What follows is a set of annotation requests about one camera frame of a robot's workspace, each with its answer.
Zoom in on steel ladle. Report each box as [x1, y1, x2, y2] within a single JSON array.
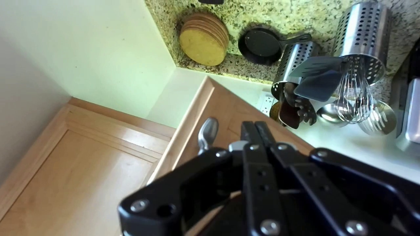
[[315, 101, 352, 128]]

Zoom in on perforated steel utensil holder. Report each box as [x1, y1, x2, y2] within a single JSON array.
[[269, 39, 318, 101], [334, 0, 391, 85]]

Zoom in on steel slotted spoon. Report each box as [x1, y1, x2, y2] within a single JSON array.
[[356, 98, 399, 136]]

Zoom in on wooden cooking utensil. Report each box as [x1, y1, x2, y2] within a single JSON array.
[[278, 97, 302, 131]]

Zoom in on stainless steel gas stove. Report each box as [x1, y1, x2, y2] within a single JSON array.
[[390, 37, 420, 155]]

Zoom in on wooden raised panel cabinet door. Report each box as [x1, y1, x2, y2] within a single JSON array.
[[0, 96, 177, 236]]

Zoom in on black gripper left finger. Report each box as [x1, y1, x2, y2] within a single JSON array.
[[117, 120, 284, 236]]

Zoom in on black slotted turner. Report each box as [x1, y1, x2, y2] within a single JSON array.
[[296, 93, 319, 127]]

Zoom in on steel whisk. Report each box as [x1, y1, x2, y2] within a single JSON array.
[[335, 64, 374, 124]]

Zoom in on dark grey spatula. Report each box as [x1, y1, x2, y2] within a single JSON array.
[[292, 55, 348, 105]]

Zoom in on stacked wooden bowls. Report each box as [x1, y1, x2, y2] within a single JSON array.
[[177, 10, 231, 68]]

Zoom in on small black bowl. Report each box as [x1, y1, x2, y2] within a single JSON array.
[[238, 26, 315, 67]]

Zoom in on metal spoon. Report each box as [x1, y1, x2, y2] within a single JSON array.
[[196, 115, 221, 156]]

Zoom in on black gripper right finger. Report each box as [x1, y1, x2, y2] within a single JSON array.
[[255, 120, 420, 236]]

